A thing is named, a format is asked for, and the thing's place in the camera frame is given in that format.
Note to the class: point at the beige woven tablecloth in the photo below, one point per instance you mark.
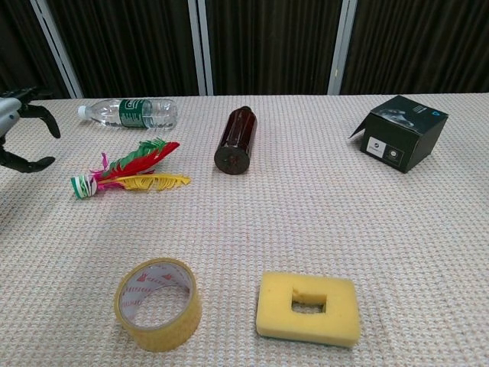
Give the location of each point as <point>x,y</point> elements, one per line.
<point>267,229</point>

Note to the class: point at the yellow tape roll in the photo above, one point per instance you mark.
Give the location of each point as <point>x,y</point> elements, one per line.
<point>156,325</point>

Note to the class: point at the grey partition frame post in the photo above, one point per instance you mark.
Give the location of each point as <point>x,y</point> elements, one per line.
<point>340,46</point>
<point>57,46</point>
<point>204,46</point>

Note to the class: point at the yellow sponge with hole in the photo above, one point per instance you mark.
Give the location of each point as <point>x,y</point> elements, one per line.
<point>275,306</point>

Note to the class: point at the colourful feather shuttlecock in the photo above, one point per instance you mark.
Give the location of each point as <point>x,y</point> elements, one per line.
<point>126,168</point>

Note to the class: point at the black cardboard box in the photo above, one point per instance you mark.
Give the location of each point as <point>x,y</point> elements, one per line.
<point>405,134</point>

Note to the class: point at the dark brown bottle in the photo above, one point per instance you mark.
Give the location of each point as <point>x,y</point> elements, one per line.
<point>237,137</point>

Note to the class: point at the clear plastic water bottle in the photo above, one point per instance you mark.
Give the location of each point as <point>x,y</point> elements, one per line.
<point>133,111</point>

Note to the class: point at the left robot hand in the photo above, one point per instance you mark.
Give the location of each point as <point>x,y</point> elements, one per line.
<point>11,111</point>

